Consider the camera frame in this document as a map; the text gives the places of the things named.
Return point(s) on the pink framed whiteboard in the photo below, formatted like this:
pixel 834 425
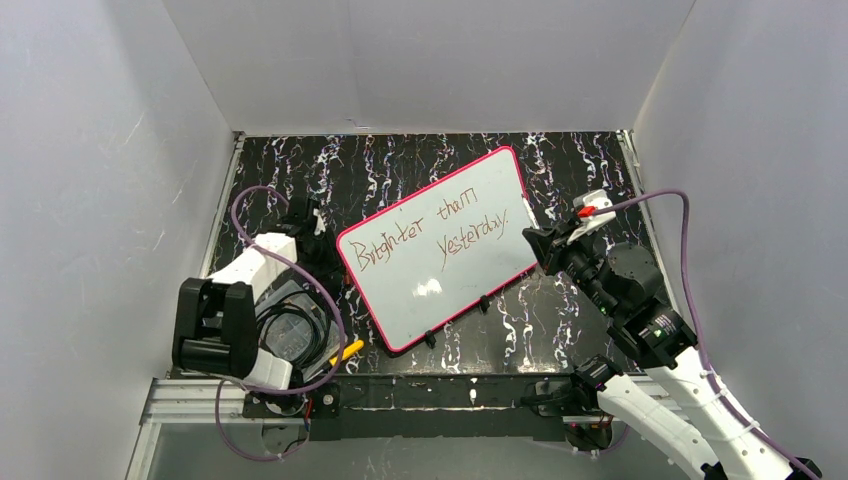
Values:
pixel 428 258

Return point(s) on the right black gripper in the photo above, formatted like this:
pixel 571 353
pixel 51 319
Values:
pixel 559 245

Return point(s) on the white marker pen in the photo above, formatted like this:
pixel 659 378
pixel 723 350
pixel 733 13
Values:
pixel 532 218

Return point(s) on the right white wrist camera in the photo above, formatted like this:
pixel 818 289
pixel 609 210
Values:
pixel 588 211

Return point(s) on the aluminium frame rail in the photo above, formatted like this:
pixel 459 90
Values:
pixel 192 400

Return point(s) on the yellow handled tool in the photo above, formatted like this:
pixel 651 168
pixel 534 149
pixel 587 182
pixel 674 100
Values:
pixel 348 352

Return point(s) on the clear plastic parts box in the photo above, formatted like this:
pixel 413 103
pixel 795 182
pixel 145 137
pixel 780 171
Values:
pixel 295 324

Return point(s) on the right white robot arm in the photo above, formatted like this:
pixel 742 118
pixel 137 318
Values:
pixel 709 436

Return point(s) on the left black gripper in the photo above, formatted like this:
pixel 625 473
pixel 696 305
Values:
pixel 307 224

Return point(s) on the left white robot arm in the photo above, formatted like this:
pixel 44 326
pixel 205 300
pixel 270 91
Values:
pixel 221 320

